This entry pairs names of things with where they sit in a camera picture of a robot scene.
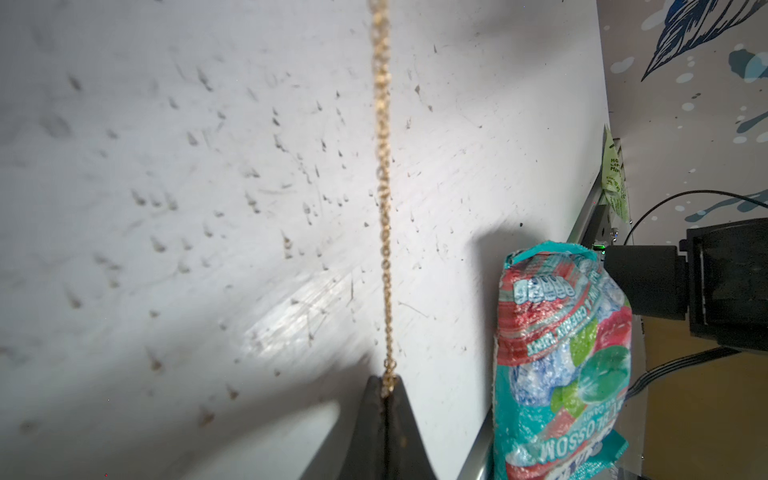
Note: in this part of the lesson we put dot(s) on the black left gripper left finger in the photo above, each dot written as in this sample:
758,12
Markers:
366,455

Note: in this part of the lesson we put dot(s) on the Fox's candy bag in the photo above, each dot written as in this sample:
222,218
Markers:
562,365

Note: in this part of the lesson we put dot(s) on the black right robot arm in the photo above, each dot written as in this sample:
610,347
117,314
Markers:
715,279

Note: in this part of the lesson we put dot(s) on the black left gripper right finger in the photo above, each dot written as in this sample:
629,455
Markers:
405,454

